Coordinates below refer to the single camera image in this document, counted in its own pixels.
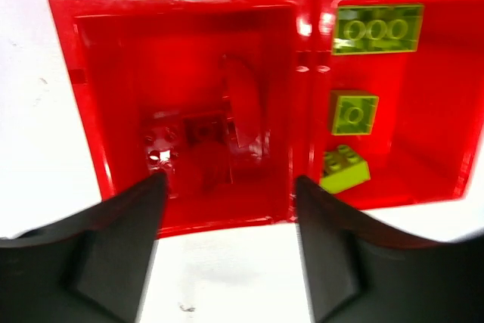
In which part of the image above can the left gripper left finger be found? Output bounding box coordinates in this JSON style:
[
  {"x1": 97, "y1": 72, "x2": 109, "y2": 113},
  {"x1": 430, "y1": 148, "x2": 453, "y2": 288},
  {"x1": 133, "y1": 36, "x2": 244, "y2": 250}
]
[{"x1": 1, "y1": 172, "x2": 168, "y2": 322}]

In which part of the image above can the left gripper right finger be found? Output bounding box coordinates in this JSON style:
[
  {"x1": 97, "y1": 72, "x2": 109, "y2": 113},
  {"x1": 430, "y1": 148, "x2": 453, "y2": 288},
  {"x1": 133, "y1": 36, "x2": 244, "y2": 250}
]
[{"x1": 295, "y1": 175, "x2": 483, "y2": 322}]

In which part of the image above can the green curved lego piece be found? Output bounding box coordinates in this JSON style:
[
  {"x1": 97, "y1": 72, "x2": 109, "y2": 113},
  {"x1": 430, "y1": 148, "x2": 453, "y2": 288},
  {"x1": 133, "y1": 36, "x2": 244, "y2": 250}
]
[{"x1": 319, "y1": 144, "x2": 371, "y2": 194}]

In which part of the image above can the small green lego piece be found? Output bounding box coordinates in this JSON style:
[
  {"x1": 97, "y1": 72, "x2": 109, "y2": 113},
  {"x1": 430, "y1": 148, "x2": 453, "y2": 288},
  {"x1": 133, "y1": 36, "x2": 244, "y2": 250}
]
[{"x1": 328, "y1": 90, "x2": 380, "y2": 136}]

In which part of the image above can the red curved lego brick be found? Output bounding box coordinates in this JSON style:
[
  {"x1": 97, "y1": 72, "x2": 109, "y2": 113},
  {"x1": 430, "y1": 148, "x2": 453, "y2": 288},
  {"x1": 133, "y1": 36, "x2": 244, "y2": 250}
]
[{"x1": 220, "y1": 54, "x2": 262, "y2": 154}]

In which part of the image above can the green lego brick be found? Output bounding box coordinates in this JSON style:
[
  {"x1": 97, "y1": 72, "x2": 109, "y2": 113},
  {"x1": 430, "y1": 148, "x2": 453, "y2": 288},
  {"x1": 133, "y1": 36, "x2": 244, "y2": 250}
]
[{"x1": 331, "y1": 4, "x2": 424, "y2": 56}]

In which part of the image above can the red four-compartment bin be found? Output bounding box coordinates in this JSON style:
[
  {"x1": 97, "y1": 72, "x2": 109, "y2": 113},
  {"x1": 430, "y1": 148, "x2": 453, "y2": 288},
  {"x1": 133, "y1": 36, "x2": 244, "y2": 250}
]
[{"x1": 48, "y1": 0, "x2": 483, "y2": 236}]

